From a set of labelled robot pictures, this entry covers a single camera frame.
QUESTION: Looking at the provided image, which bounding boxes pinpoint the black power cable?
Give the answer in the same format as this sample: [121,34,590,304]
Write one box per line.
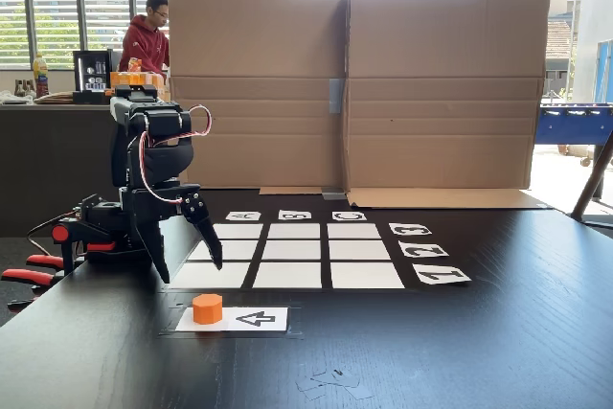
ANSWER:
[25,210,80,258]

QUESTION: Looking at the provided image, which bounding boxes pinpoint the blue foosball table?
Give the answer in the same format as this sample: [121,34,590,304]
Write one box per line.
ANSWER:
[537,100,613,169]

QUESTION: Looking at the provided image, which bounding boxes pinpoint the round orange token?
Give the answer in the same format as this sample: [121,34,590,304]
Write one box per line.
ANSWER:
[192,293,224,326]

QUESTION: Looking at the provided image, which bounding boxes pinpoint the large brown cardboard box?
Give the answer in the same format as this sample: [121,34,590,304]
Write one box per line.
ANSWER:
[165,0,350,196]
[344,0,554,211]

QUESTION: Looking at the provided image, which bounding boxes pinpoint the orange carton pack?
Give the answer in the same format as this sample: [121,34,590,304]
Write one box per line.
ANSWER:
[109,57,171,104]

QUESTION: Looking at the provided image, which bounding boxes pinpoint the yellow drink bottle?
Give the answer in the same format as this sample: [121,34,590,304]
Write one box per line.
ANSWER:
[31,53,51,100]

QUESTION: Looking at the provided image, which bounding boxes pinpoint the slanted metal table leg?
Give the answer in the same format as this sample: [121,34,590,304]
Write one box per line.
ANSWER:
[569,132,613,229]

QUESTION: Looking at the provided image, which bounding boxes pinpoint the paper label number 2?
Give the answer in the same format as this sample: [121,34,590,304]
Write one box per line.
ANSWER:
[397,241,450,259]

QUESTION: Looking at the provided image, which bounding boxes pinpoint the paper label number 1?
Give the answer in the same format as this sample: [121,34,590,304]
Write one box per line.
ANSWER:
[411,262,473,286]

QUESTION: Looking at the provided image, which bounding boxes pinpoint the clear tape scrap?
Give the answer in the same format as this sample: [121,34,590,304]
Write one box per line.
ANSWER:
[294,364,375,402]

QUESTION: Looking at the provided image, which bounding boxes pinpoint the paper label number 3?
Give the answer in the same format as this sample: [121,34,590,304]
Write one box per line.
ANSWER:
[388,222,433,238]

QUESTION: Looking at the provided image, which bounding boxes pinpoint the black display case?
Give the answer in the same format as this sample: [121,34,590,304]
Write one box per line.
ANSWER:
[72,48,115,105]

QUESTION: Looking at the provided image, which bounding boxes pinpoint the white arrow paper sheet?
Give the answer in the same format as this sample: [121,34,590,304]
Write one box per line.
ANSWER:
[174,306,289,333]

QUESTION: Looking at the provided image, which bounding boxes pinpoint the dark counter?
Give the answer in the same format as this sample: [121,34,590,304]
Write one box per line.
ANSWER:
[0,102,170,239]

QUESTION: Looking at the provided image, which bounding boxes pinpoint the red black table clamp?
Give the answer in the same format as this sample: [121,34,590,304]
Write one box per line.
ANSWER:
[0,222,117,312]

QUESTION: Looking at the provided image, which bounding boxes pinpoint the white paper grid square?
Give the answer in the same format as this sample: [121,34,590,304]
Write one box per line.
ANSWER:
[252,261,323,290]
[187,239,260,261]
[329,261,407,290]
[167,261,252,290]
[261,239,322,261]
[267,222,322,240]
[206,222,264,240]
[328,239,393,261]
[327,222,383,240]

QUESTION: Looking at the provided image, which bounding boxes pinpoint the person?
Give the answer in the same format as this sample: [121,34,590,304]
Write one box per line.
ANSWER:
[117,0,171,77]

